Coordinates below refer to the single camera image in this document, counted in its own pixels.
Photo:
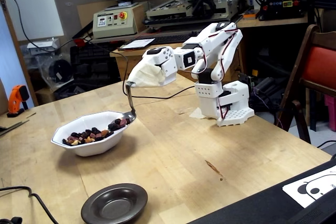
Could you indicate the mixed nuts and dried fruit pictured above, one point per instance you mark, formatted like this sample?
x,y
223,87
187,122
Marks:
x,y
92,133

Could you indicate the black motor controller board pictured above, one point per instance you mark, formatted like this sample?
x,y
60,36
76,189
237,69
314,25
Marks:
x,y
245,78

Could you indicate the flat cardboard pieces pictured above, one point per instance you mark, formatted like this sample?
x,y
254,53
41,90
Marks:
x,y
10,121

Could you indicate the wooden workbench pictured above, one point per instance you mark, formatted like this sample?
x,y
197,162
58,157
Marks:
x,y
141,61

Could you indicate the black scroll saw machine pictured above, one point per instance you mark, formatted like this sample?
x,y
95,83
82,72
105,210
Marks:
x,y
278,5

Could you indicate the black keyboard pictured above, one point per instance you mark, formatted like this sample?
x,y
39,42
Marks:
x,y
162,39

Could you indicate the wooden chair red cushion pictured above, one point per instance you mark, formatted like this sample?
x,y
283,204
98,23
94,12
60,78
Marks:
x,y
319,66

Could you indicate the white octagonal bowl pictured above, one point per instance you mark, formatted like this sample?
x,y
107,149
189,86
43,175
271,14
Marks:
x,y
86,148

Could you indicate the white panda sticker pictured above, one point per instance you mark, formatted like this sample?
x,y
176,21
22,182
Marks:
x,y
291,190

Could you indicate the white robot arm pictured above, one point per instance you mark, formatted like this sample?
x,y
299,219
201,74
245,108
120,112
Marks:
x,y
207,43

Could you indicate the pink box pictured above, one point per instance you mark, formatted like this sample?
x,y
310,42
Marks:
x,y
330,113

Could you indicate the beige control box red button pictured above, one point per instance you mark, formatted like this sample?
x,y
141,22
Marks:
x,y
115,28

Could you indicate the brown plate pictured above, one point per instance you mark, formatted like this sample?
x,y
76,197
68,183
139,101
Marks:
x,y
113,205

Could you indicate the small white box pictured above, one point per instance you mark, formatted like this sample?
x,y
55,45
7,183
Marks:
x,y
42,45

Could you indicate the white paper on clipboard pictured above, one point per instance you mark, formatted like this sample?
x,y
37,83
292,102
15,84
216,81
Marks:
x,y
137,43

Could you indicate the orange black tool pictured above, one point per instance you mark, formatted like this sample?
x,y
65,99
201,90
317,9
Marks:
x,y
17,95

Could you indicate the bent metal spoon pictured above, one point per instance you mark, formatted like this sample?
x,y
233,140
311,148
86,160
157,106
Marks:
x,y
132,116

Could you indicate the white board panel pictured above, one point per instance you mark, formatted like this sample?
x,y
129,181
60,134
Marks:
x,y
34,3

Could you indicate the wooden shelf board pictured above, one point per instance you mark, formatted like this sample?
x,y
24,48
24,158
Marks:
x,y
275,23

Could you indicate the black spool in plastic bag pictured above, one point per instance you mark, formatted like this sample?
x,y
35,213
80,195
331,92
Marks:
x,y
57,70

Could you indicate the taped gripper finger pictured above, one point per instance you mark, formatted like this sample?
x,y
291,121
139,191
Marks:
x,y
145,71
149,82

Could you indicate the beige masking tape flap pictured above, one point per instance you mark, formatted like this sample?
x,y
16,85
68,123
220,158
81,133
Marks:
x,y
197,115

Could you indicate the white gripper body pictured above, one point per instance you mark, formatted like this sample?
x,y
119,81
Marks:
x,y
168,73

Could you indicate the red clip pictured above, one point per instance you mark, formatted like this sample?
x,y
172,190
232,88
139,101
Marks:
x,y
78,41

